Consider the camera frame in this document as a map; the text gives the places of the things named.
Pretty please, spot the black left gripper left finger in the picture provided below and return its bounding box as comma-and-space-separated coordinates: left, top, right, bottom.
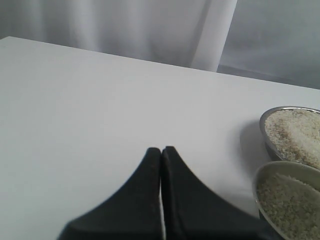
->
58, 147, 163, 240

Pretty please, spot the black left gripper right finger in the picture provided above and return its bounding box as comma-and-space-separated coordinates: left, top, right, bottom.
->
161, 146, 275, 240

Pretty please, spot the white bowl of rice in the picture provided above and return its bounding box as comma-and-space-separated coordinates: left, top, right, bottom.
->
252, 161, 320, 240

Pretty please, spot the steel plate of rice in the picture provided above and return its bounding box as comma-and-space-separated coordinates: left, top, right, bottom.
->
259, 106, 320, 169

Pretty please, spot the white backdrop curtain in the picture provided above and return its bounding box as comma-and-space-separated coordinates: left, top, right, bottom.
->
0, 0, 320, 89

